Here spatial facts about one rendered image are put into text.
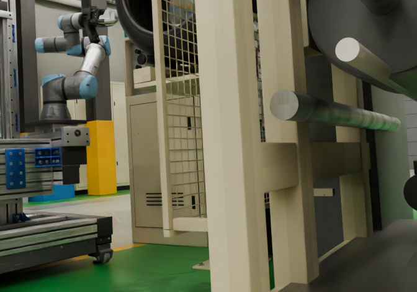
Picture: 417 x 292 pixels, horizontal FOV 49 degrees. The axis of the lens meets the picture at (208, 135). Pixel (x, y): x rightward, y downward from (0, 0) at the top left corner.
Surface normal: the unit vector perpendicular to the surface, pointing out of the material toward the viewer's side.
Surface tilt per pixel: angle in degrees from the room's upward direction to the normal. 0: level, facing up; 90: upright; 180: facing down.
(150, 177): 90
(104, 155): 90
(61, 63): 90
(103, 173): 90
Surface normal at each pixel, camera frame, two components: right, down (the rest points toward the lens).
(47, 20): 0.74, -0.07
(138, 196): -0.53, -0.01
